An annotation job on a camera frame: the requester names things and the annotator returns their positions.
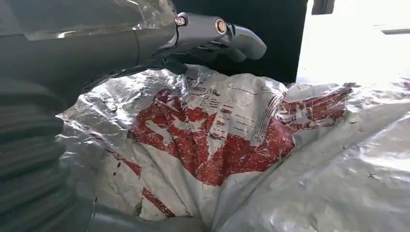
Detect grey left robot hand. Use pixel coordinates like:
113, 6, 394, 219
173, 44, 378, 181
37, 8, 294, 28
0, 0, 267, 110

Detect grey parcel large red print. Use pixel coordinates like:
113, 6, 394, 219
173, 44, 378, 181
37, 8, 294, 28
56, 64, 410, 232

